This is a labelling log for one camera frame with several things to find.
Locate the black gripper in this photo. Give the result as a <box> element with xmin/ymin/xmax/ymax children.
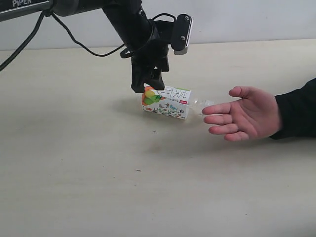
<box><xmin>102</xmin><ymin>7</ymin><xmax>172</xmax><ymax>93</ymax></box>

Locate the open receiving human hand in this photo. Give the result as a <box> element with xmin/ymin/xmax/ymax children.
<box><xmin>202</xmin><ymin>86</ymin><xmax>282</xmax><ymax>142</ymax></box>

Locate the black sleeved forearm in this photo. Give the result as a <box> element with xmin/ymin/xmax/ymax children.
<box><xmin>270</xmin><ymin>79</ymin><xmax>316</xmax><ymax>140</ymax></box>

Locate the clear tea bottle white label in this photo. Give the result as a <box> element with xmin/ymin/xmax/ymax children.
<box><xmin>141</xmin><ymin>85</ymin><xmax>214</xmax><ymax>120</ymax></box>

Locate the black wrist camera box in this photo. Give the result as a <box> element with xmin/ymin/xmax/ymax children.
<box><xmin>170</xmin><ymin>14</ymin><xmax>193</xmax><ymax>55</ymax></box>

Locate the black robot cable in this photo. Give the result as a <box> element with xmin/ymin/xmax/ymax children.
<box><xmin>0</xmin><ymin>9</ymin><xmax>177</xmax><ymax>72</ymax></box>

